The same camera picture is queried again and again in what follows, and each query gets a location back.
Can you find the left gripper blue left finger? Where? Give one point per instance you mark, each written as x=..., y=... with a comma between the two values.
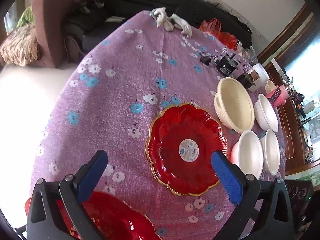
x=89, y=175

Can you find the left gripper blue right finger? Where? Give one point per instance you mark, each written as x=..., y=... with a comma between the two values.
x=229, y=175

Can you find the white foam bowl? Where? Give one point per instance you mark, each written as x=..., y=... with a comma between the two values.
x=247, y=154
x=265, y=114
x=271, y=152

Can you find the red glass plate with sticker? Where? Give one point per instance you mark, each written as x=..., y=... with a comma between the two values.
x=180, y=143

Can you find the large cream ribbed bowl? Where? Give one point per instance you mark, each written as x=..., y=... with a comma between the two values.
x=233, y=105

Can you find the purple floral tablecloth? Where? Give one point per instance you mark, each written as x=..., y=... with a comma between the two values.
x=109, y=103

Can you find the pink bottle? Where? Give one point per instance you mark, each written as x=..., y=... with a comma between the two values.
x=278, y=96

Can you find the small cream cup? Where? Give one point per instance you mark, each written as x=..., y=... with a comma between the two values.
x=270, y=86

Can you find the white plastic jar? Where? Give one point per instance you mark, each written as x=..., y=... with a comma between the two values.
x=259, y=75

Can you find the small black motor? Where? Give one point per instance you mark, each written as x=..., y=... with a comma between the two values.
x=246, y=80

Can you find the large black motor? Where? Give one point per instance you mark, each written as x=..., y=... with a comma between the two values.
x=226, y=65

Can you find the small black power adapter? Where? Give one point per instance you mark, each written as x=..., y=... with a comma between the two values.
x=206, y=60

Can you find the clear plastic bag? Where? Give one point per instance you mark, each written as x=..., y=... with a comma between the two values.
x=247, y=54

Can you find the brown patterned blanket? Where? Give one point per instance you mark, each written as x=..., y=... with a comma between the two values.
x=21, y=46

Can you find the black sofa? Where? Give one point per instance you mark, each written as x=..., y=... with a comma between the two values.
x=91, y=28

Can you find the red plastic bag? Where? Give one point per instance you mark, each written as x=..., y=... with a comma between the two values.
x=213, y=27

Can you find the maroon armchair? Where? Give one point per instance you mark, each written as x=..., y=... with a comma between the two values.
x=48, y=17

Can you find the white work glove right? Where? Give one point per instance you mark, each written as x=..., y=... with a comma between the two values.
x=182, y=24

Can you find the white work glove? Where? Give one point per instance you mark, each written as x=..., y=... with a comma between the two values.
x=182, y=24
x=160, y=16

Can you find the green cloth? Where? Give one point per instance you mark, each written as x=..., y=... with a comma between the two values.
x=26, y=17

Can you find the white work glove left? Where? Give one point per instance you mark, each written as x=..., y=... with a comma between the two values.
x=160, y=16

